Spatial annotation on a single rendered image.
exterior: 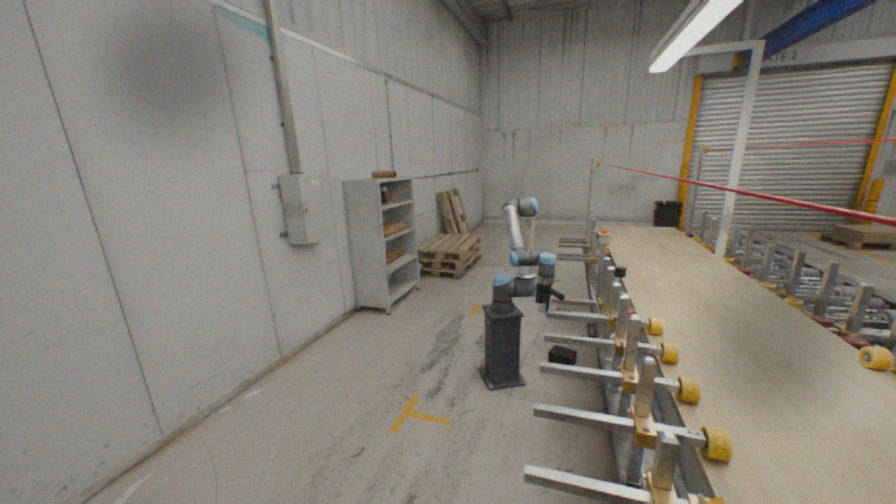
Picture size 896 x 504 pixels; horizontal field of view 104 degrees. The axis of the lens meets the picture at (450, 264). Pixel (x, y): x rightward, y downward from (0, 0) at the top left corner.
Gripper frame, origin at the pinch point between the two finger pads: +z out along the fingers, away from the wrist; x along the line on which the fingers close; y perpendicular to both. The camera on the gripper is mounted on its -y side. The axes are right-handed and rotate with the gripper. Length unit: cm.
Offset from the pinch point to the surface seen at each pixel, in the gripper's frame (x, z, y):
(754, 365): 44, -9, -82
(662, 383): 76, -14, -42
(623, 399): 73, -2, -32
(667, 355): 54, -13, -49
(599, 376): 76, -13, -22
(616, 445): 80, 12, -30
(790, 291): -58, -8, -140
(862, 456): 89, -9, -89
